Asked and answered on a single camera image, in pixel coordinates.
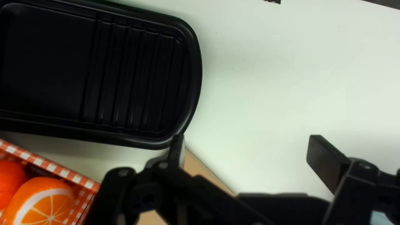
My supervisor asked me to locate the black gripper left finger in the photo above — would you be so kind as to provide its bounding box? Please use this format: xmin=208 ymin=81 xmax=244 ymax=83
xmin=84 ymin=134 xmax=273 ymax=225

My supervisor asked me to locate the black plastic tray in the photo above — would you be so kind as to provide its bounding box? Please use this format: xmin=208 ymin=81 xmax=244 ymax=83
xmin=0 ymin=0 xmax=204 ymax=151

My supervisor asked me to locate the red plush toy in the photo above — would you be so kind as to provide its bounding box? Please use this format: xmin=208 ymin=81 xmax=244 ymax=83
xmin=0 ymin=159 xmax=29 ymax=210

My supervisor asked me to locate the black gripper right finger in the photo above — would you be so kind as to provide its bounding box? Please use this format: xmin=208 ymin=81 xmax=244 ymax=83
xmin=305 ymin=134 xmax=400 ymax=225

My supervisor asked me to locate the orange slice plush toy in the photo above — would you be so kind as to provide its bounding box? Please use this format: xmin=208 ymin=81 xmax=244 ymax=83
xmin=3 ymin=176 xmax=78 ymax=225

